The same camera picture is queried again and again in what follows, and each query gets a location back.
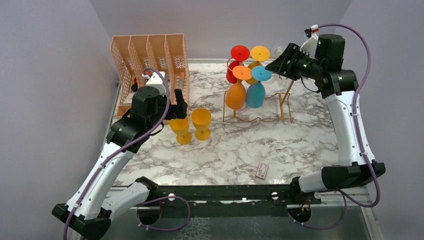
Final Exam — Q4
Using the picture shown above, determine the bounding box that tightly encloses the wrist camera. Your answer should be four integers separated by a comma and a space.
300, 24, 319, 58
141, 71, 169, 96

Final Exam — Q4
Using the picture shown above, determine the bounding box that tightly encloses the red wine glass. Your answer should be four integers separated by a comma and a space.
226, 45, 250, 84

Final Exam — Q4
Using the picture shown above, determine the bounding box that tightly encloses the yellow wine glass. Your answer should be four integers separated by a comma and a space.
168, 116, 192, 145
247, 45, 271, 70
191, 108, 212, 141

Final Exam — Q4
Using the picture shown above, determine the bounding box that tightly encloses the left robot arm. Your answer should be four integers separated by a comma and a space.
52, 86, 188, 240

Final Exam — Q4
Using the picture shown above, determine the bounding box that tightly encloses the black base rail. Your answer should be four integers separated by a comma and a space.
109, 184, 369, 220

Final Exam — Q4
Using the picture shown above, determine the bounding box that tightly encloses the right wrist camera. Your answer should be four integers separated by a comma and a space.
300, 24, 319, 58

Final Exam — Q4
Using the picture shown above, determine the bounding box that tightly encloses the blue wine glass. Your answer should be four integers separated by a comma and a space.
245, 65, 273, 109

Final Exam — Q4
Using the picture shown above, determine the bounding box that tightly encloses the small red white card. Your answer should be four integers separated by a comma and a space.
255, 162, 268, 180

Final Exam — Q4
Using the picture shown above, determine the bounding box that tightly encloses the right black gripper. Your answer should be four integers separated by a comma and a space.
264, 43, 323, 81

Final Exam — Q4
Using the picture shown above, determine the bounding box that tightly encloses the peach plastic file organizer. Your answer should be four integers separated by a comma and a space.
110, 33, 190, 118

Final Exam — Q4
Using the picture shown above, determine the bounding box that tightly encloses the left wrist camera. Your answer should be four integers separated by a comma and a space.
141, 71, 169, 96

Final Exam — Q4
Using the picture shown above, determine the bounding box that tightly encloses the clear wine glass left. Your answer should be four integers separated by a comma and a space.
264, 45, 290, 89

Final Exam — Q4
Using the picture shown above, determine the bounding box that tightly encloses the orange wine glass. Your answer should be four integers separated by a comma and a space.
224, 65, 252, 110

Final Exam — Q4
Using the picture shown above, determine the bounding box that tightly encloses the gold wire glass rack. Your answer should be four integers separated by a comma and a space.
221, 61, 294, 123

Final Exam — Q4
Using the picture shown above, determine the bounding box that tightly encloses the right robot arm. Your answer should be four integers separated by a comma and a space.
265, 34, 386, 204

